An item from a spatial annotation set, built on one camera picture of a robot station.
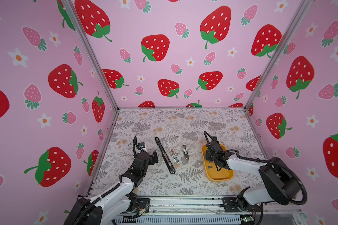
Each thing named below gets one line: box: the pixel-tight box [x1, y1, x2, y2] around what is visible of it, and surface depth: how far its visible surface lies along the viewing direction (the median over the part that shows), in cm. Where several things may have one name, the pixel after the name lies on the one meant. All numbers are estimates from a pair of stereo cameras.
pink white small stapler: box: [169, 148, 180, 164], surface depth 92 cm
